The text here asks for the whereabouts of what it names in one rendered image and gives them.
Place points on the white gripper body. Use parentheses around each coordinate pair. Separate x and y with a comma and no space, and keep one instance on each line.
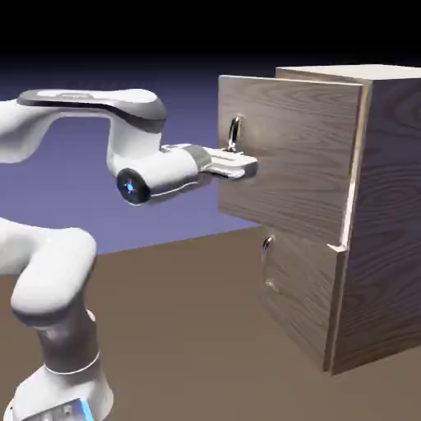
(230,162)

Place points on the large wooden cabinet door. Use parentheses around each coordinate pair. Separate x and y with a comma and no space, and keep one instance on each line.
(296,158)

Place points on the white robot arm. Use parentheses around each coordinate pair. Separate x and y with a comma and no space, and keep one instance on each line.
(138,141)

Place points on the small wooden cabinet door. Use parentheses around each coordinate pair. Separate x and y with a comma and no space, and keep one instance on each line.
(302,296)

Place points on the wooden cabinet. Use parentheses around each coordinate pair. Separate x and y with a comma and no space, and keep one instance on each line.
(384,213)

